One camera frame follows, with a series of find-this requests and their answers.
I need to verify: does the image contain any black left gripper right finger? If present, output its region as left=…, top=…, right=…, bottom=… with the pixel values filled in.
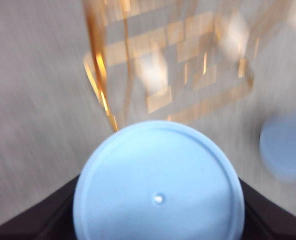
left=238, top=177, right=296, bottom=240

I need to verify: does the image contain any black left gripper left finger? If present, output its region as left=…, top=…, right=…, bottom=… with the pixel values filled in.
left=0, top=175, right=80, bottom=240

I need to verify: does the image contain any blue ribbed cup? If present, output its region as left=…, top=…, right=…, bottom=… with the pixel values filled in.
left=259, top=111, right=296, bottom=180
left=72, top=121, right=246, bottom=240

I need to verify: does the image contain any gold wire cup rack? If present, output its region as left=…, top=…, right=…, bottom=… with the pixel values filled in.
left=83, top=0, right=296, bottom=131

